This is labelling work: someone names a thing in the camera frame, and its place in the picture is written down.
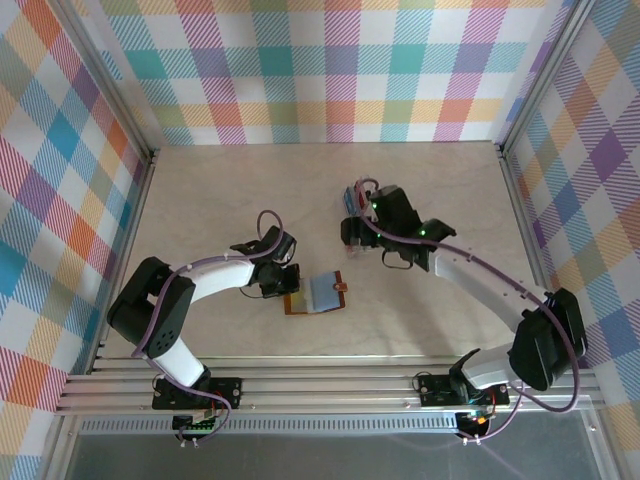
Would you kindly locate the grey metal sheet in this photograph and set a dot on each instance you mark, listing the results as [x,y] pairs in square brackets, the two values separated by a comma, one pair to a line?
[325,457]

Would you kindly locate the aluminium left side rail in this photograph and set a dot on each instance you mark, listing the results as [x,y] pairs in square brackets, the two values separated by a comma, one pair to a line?
[136,205]

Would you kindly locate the aluminium right side rail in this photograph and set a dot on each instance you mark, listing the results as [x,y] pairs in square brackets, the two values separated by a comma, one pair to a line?
[534,250]

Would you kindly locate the aluminium left corner post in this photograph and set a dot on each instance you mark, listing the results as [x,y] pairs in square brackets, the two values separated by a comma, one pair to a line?
[111,82]

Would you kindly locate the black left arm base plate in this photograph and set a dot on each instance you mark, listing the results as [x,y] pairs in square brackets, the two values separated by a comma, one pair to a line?
[225,392]

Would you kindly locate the perforated metal strip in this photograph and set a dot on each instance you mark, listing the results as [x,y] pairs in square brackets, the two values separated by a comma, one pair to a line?
[325,426]

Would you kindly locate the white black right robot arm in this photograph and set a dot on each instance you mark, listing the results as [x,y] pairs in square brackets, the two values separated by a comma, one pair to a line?
[472,286]

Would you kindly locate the aluminium corner post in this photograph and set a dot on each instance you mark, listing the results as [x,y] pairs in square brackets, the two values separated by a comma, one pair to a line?
[542,72]
[111,82]

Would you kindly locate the aluminium rail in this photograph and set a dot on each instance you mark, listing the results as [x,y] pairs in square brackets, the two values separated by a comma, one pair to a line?
[136,205]
[534,250]

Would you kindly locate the aluminium right corner post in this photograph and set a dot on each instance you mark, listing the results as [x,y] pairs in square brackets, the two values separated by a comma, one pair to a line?
[542,72]

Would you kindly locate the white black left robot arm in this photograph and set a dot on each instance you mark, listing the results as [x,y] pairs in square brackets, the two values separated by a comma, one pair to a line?
[220,277]

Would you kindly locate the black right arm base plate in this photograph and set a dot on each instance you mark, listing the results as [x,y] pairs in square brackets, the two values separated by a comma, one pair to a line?
[435,390]

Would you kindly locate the brown leather card holder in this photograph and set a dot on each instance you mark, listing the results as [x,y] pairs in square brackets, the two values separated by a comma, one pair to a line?
[325,295]

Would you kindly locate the red card stack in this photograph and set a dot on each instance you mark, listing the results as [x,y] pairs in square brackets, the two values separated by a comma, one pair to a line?
[361,201]

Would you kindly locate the aluminium rail frame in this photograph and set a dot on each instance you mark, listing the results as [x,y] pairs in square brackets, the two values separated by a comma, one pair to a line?
[325,385]

